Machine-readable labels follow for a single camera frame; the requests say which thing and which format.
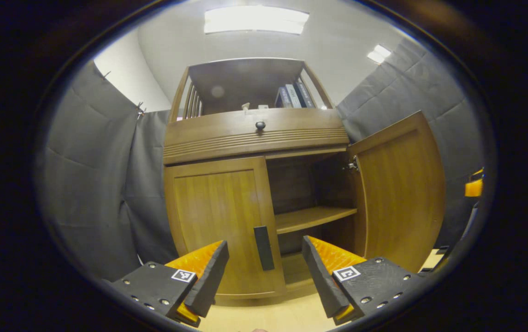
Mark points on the wooden double-door shoe cabinet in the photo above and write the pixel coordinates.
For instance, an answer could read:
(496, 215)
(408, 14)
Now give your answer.
(245, 78)

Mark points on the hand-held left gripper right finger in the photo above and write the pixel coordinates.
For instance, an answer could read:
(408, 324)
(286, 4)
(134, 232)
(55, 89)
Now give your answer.
(321, 281)

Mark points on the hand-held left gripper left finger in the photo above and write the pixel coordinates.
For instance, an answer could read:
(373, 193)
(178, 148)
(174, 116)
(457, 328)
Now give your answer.
(210, 281)

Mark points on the metal door hinge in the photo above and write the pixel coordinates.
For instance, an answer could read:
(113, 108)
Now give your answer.
(353, 163)

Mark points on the pale grey book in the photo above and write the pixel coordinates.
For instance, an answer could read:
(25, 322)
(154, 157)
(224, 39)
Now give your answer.
(293, 96)

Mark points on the wooden inner cabinet shelf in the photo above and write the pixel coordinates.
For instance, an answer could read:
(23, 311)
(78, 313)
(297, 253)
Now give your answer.
(310, 217)

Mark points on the wooden cabinet door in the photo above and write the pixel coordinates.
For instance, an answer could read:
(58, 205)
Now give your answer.
(397, 193)
(213, 207)

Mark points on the wooden cabinet drawer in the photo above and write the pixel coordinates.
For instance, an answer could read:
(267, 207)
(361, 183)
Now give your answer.
(217, 133)

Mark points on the round black drawer knob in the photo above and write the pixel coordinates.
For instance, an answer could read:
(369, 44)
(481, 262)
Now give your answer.
(260, 125)

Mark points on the black backdrop cloth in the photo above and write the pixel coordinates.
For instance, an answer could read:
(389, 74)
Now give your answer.
(88, 184)

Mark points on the dark grey book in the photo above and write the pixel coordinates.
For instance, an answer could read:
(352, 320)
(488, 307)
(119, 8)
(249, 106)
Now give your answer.
(305, 94)

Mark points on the grey-blue book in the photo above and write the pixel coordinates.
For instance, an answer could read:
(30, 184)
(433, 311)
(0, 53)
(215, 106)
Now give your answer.
(283, 97)

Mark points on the small ceiling light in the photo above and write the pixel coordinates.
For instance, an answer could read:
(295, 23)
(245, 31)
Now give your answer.
(379, 54)

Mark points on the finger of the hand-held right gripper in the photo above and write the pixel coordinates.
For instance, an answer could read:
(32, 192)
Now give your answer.
(474, 186)

